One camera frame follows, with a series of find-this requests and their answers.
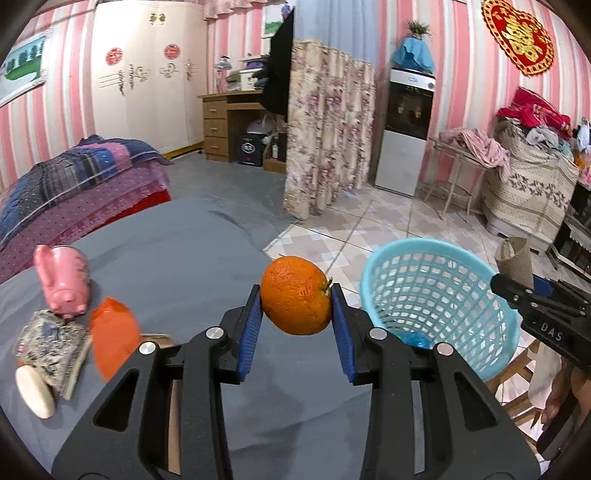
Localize black coat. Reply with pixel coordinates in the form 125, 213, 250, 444
257, 7, 296, 116

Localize lace covered furniture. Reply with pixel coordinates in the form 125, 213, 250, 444
482, 117, 583, 254

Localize light blue plastic basket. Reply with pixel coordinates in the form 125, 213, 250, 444
359, 239, 522, 381

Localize grey tablecloth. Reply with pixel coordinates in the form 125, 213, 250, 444
0, 196, 384, 476

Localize whole orange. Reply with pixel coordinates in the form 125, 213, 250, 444
261, 256, 334, 336

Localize person's right hand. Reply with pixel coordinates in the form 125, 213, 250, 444
541, 362, 583, 432

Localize pile of colourful clothes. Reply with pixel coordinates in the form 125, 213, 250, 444
496, 88, 591, 162

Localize wooden stool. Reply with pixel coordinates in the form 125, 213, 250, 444
485, 342, 559, 425

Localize floral curtain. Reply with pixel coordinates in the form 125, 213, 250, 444
283, 39, 377, 221

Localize black cabinet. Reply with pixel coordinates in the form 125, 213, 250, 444
549, 182, 591, 271

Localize white round soap bar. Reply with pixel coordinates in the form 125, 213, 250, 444
15, 364, 57, 420

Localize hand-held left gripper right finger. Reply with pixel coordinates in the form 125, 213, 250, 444
330, 283, 541, 480

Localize white water dispenser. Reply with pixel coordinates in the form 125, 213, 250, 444
373, 68, 437, 197

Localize white wardrobe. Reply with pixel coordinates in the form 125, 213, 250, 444
90, 0, 211, 155

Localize pink bed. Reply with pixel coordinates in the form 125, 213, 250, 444
0, 134, 174, 284

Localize wooden desk with drawers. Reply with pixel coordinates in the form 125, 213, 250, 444
198, 90, 287, 174

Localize white box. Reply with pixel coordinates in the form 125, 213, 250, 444
228, 70, 259, 92

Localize patterned snack packet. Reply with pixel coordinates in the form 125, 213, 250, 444
14, 310, 93, 401

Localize blue cloth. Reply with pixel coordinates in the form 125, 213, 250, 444
390, 36, 437, 75

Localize framed wedding photo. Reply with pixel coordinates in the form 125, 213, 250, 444
0, 30, 51, 109

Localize cardboard tube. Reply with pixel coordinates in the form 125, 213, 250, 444
495, 236, 535, 289

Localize pale blue curtain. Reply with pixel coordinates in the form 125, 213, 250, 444
293, 0, 393, 70

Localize desk lamp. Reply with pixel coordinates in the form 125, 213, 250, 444
213, 55, 232, 95

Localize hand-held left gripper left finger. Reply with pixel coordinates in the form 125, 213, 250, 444
52, 285, 263, 480

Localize small framed photo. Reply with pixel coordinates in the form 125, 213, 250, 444
261, 4, 284, 38

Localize red heart wall decoration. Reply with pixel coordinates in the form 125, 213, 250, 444
480, 0, 555, 77

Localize metal rack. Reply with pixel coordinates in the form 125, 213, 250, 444
422, 136, 490, 220

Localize black box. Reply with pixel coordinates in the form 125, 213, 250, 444
237, 133, 269, 167

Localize striped purple blue blanket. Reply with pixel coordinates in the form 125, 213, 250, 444
0, 134, 174, 245

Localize blue plastic bag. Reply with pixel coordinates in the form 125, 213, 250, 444
397, 332, 432, 349

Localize pink clothes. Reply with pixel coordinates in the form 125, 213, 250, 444
438, 128, 513, 178

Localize pink piggy bank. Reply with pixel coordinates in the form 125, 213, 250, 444
34, 244, 92, 320

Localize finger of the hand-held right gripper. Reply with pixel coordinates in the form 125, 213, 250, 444
532, 275, 591, 315
491, 274, 539, 315

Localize pink valance curtain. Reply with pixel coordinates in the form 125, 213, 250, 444
203, 0, 282, 20

